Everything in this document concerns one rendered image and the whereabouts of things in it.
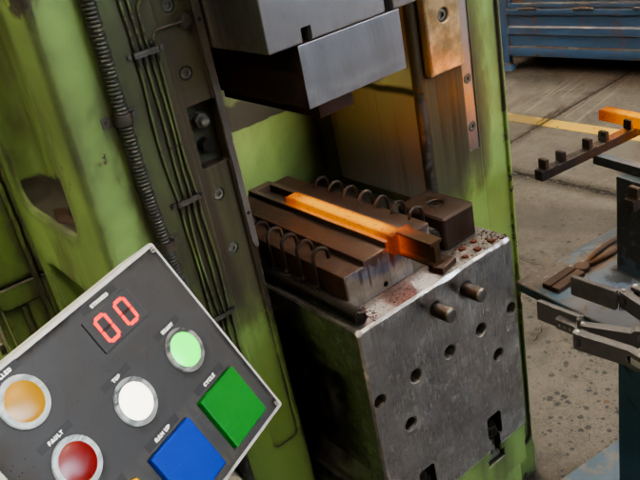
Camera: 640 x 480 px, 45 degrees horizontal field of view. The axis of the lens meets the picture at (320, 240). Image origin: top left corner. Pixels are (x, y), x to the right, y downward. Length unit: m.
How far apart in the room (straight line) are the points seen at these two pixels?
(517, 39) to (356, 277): 4.27
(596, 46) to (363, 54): 4.06
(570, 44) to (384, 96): 3.76
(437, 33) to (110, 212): 0.69
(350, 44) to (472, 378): 0.68
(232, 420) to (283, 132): 0.88
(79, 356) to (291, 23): 0.53
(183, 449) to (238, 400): 0.11
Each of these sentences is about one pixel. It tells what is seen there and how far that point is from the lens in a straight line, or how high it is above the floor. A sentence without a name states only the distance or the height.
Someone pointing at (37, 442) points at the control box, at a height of 1.13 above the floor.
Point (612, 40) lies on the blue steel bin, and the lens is 5.16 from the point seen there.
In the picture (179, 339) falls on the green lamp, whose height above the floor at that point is 1.10.
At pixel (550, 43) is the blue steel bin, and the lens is 5.34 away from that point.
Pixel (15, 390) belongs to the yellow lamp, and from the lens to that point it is 0.87.
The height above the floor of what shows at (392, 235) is 1.01.
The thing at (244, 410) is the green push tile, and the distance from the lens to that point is 1.01.
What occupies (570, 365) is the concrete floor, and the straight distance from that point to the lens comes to 2.63.
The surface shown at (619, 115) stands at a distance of 1.75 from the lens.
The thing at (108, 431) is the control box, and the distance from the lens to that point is 0.91.
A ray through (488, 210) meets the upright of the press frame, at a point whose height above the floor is 0.84.
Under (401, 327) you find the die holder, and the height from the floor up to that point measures 0.88.
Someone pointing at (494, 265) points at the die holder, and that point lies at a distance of 1.45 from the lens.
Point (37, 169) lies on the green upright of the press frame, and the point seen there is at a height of 1.18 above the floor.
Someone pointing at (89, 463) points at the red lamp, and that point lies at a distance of 0.89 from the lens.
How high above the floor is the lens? 1.62
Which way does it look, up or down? 27 degrees down
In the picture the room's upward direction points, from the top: 12 degrees counter-clockwise
